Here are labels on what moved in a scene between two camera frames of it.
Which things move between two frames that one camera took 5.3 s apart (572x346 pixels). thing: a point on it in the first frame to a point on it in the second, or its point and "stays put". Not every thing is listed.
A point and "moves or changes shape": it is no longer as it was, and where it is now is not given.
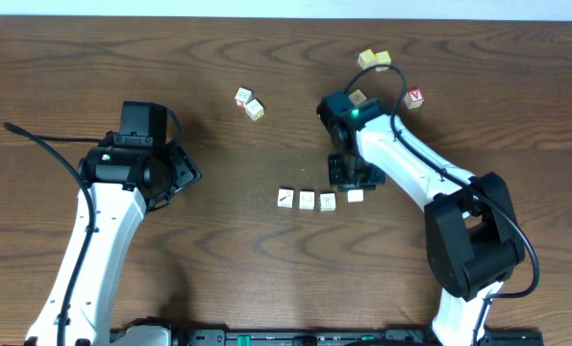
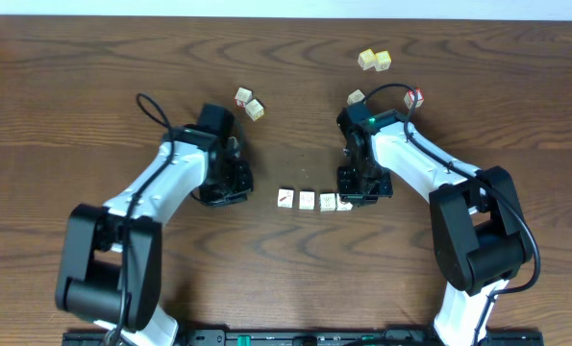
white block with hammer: x=286 y=198 stays put
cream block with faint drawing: x=358 y=97 stays put
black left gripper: x=184 y=174 to x=229 y=189
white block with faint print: x=307 y=200 stays put
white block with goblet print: x=327 y=202 stays put
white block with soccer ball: x=355 y=195 moves or changes shape
